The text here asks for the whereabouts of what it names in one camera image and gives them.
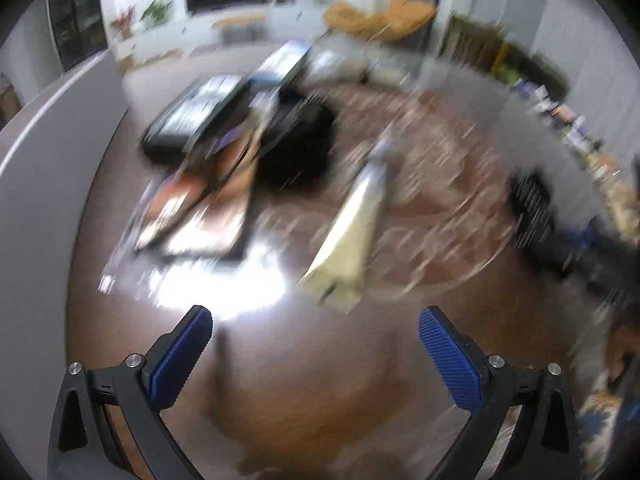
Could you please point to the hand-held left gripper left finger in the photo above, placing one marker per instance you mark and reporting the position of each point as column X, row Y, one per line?
column 180, row 355

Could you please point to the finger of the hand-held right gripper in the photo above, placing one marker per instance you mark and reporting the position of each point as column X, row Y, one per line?
column 532, row 210

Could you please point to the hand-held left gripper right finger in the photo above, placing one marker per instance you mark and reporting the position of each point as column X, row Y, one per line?
column 450, row 360

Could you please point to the orange brown printed packet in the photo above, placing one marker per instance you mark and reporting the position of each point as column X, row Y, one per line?
column 200, row 210

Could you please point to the bamboo sticks pack clear bag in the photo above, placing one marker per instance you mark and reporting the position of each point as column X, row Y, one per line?
column 347, row 240

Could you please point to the black box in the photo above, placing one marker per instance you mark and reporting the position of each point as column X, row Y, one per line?
column 192, row 115

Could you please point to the black pouch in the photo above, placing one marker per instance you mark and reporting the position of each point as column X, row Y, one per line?
column 297, row 145

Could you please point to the blue and white long box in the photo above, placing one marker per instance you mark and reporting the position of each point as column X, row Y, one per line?
column 282, row 62

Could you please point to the person's right forearm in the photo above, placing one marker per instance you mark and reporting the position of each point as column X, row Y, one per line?
column 622, row 350

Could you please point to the cluttered side shelf goods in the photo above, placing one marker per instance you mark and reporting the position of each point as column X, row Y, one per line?
column 560, row 110

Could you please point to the person's floral clothing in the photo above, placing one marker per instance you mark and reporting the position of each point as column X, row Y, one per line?
column 602, row 425

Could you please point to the wooden chair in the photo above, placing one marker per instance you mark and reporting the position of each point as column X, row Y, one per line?
column 470, row 45

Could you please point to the grey curved partition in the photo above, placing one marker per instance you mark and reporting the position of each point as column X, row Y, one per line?
column 45, row 210

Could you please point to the orange lounge chair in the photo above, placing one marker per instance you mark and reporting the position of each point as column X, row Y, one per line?
column 405, row 15
column 350, row 17

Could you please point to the white television cabinet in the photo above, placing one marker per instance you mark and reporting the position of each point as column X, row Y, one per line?
column 165, row 40

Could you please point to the wooden bench black legs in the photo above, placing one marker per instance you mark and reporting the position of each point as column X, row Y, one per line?
column 239, row 22

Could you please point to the red flower vase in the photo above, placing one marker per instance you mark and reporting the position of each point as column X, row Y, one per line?
column 124, row 20

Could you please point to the dark glass display cabinet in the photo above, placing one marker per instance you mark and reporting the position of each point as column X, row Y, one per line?
column 77, row 10

